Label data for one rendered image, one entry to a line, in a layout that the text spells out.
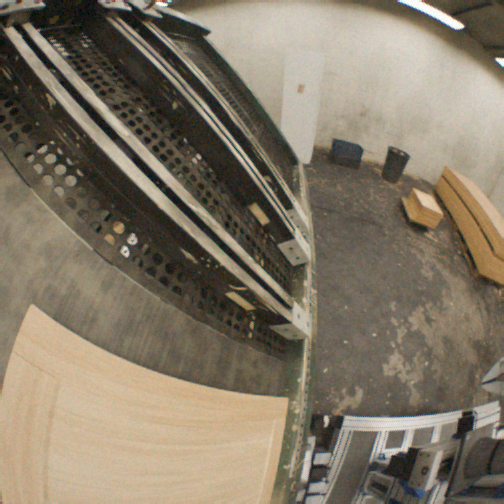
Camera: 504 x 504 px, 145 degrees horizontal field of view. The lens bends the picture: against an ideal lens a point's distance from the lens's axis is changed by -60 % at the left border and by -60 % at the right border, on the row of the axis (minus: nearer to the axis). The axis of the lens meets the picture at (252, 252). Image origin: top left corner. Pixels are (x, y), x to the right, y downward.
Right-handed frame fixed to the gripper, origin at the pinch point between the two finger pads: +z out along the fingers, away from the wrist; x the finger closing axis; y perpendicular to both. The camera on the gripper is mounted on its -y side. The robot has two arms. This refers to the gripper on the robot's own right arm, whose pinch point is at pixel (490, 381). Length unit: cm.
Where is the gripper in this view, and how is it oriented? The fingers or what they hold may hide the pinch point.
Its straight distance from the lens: 33.7
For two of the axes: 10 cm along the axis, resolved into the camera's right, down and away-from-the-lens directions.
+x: -3.4, 7.2, -6.1
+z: -4.4, 4.6, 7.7
